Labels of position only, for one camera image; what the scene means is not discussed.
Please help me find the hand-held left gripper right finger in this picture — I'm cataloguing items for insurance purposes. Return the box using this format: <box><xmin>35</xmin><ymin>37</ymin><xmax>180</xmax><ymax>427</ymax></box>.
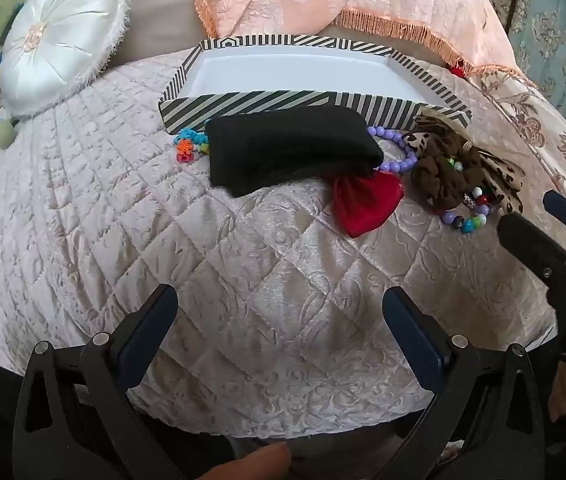
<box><xmin>382</xmin><ymin>287</ymin><xmax>546</xmax><ymax>480</ymax></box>

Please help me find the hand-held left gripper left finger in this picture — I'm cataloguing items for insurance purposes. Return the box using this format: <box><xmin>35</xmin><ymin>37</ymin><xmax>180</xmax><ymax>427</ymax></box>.
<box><xmin>13</xmin><ymin>284</ymin><xmax>186</xmax><ymax>480</ymax></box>

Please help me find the multicolour round bead bracelet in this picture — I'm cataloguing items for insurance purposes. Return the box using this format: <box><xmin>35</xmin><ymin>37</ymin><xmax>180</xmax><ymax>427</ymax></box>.
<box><xmin>440</xmin><ymin>157</ymin><xmax>504</xmax><ymax>235</ymax></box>

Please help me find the leopard print bow scrunchie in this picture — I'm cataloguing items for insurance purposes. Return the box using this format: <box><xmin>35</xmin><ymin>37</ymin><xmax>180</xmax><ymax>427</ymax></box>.
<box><xmin>403</xmin><ymin>114</ymin><xmax>526</xmax><ymax>215</ymax></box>

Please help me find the brown scrunchie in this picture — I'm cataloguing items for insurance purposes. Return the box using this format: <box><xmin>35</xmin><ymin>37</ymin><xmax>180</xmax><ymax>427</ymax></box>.
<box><xmin>409</xmin><ymin>132</ymin><xmax>488</xmax><ymax>211</ymax></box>

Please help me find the red bow hair clip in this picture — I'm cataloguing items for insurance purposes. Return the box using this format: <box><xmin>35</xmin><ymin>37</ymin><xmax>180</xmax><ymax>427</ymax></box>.
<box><xmin>332</xmin><ymin>170</ymin><xmax>406</xmax><ymax>238</ymax></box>

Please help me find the purple bead bracelet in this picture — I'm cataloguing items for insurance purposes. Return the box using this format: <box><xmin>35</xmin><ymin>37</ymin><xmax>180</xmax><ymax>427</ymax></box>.
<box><xmin>367</xmin><ymin>126</ymin><xmax>419</xmax><ymax>175</ymax></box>

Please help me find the colourful flower bead bracelet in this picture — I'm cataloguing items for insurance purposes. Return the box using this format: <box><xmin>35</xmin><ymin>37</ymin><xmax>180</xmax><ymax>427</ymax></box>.
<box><xmin>175</xmin><ymin>141</ymin><xmax>211</xmax><ymax>163</ymax></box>

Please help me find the black cloth headband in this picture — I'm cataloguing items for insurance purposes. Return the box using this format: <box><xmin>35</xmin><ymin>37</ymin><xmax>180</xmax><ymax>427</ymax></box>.
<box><xmin>204</xmin><ymin>106</ymin><xmax>386</xmax><ymax>198</ymax></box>

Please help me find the striped shallow box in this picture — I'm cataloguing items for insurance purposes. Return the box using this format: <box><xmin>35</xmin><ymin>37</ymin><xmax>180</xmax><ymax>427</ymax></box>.
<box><xmin>159</xmin><ymin>34</ymin><xmax>472</xmax><ymax>135</ymax></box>

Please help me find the person's left hand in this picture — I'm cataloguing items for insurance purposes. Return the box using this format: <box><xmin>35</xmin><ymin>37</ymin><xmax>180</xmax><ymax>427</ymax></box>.
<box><xmin>198</xmin><ymin>442</ymin><xmax>291</xmax><ymax>480</ymax></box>

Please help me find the teal floral curtain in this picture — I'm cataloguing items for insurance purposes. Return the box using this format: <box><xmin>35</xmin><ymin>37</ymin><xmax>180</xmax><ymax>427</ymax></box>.
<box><xmin>485</xmin><ymin>0</ymin><xmax>566</xmax><ymax>126</ymax></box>

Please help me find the white round satin cushion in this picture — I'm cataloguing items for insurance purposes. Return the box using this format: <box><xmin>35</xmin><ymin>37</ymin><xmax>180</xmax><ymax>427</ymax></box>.
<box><xmin>0</xmin><ymin>0</ymin><xmax>129</xmax><ymax>121</ymax></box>

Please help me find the beige upholstered backrest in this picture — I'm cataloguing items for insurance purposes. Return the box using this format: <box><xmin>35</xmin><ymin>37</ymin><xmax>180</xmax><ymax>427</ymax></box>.
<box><xmin>113</xmin><ymin>0</ymin><xmax>454</xmax><ymax>68</ymax></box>

